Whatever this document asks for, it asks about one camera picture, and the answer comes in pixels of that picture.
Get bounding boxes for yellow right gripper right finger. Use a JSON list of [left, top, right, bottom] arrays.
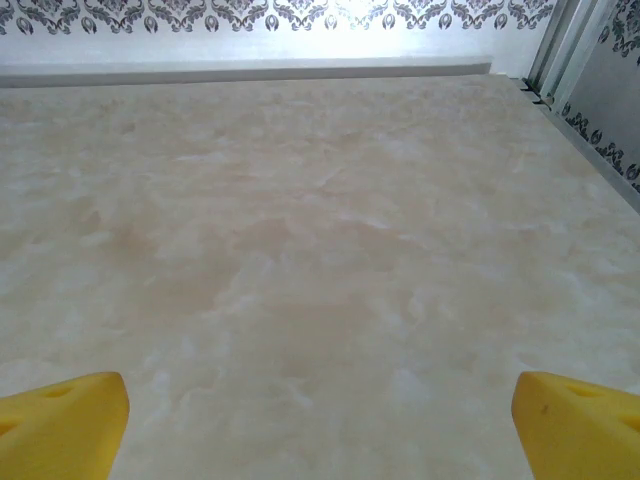
[[510, 370, 640, 480]]

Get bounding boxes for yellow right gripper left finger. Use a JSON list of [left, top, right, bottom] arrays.
[[0, 371, 131, 480]]

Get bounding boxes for aluminium side rail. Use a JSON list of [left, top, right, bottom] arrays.
[[519, 74, 640, 194]]

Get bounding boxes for aluminium frame post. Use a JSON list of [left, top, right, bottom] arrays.
[[524, 0, 609, 99]]

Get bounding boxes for aluminium back rail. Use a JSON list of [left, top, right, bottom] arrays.
[[0, 53, 495, 90]]

